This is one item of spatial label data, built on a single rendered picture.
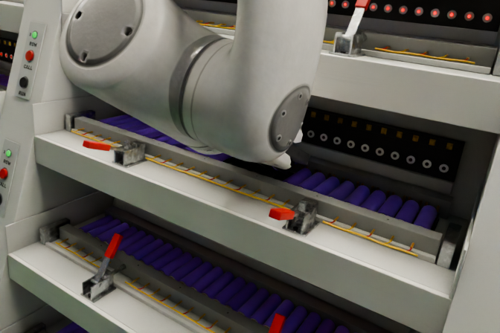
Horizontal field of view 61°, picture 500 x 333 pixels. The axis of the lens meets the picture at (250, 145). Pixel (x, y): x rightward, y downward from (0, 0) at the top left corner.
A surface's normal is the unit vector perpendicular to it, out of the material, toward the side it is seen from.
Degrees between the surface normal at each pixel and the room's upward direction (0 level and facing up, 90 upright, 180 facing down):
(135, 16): 75
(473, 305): 90
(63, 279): 17
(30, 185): 90
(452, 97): 107
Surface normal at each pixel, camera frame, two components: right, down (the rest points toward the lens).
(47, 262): 0.11, -0.94
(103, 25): -0.40, -0.29
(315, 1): 0.81, 0.09
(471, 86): -0.52, 0.22
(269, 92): 0.43, 0.36
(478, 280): -0.47, -0.07
